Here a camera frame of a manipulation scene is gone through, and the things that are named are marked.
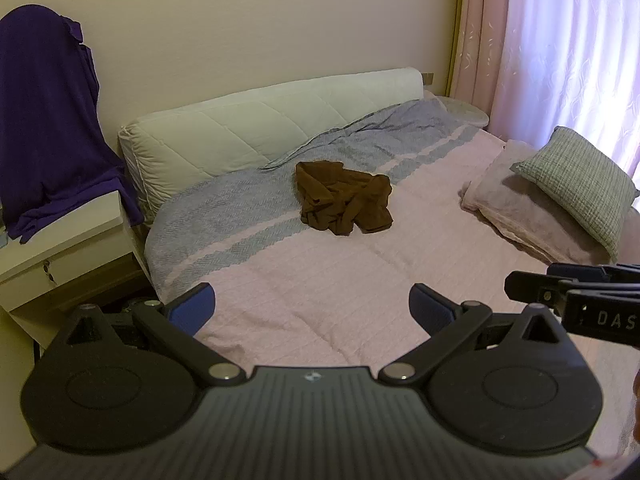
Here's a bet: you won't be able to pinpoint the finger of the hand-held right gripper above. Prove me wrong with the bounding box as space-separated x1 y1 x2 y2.
546 262 610 282
504 270 576 312

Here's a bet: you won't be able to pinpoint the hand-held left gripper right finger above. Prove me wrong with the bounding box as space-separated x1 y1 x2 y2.
378 282 564 388

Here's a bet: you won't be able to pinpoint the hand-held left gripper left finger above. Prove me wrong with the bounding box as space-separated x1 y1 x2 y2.
65 282 246 388

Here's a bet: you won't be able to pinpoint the brown tights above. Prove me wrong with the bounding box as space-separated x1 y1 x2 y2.
295 160 394 236

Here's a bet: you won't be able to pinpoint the folded pink blanket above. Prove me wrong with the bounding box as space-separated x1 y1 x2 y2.
460 139 621 267

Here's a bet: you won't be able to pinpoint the green checked pillow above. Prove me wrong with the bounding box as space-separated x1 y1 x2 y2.
510 126 640 262

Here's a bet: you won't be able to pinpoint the pink and grey bed blanket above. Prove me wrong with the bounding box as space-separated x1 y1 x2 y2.
144 97 640 378

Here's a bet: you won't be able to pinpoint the white nightstand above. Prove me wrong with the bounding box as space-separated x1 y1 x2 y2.
0 190 152 361

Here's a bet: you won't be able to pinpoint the white quilted headboard cushion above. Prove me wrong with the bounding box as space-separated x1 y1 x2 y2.
118 67 425 222

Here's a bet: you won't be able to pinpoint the round white side table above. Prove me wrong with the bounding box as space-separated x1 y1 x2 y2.
425 91 491 129

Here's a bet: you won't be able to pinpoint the purple cloth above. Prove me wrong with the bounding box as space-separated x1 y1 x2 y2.
0 4 146 245

